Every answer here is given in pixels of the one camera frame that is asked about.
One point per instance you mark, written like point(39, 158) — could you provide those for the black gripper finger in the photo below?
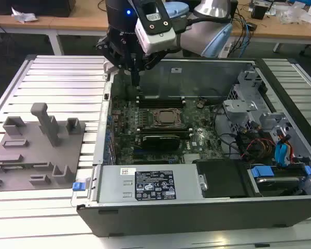
point(153, 60)
point(106, 48)

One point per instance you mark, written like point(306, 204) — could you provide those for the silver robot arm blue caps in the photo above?
point(204, 39)

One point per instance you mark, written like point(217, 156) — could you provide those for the installed RAM stick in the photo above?
point(160, 97)

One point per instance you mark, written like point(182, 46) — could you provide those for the black RAM slot bank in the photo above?
point(166, 132)
point(160, 103)

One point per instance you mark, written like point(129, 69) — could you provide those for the round coin battery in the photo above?
point(199, 105)

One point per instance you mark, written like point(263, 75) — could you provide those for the white power strip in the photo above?
point(226, 49)

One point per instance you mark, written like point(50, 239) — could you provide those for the large black box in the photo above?
point(36, 7)

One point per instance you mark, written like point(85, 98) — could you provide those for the black graphics card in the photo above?
point(160, 142)

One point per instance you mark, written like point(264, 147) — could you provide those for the crumpled white paper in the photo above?
point(23, 16)

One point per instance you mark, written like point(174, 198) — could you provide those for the green motherboard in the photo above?
point(197, 140)

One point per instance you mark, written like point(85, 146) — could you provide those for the black tower box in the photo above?
point(233, 7)

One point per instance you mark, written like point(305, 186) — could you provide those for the silver metal drive cage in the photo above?
point(238, 106)

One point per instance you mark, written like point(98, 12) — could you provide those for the silver chipset heatsink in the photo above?
point(191, 158)

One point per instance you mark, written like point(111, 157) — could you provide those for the small black box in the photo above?
point(259, 12)

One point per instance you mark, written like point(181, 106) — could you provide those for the grey parts rack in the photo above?
point(36, 155)

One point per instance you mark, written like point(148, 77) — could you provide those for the grey power supply with label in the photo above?
point(114, 186)

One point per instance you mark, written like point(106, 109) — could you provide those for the black plastic shroud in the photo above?
point(223, 179)

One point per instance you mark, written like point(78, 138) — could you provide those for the blue case latch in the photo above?
point(77, 187)

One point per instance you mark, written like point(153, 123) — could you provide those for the clear plastic bags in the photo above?
point(298, 13)

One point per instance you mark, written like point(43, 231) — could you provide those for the hard disk in blue carrier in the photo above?
point(260, 172)

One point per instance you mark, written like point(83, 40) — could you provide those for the black open PC case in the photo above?
point(197, 218)

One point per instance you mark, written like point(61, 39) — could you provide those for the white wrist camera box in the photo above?
point(155, 39)

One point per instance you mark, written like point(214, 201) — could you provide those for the wooden desk white frame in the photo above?
point(67, 22)

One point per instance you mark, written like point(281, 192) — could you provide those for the CPU socket with metal frame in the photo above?
point(167, 116)

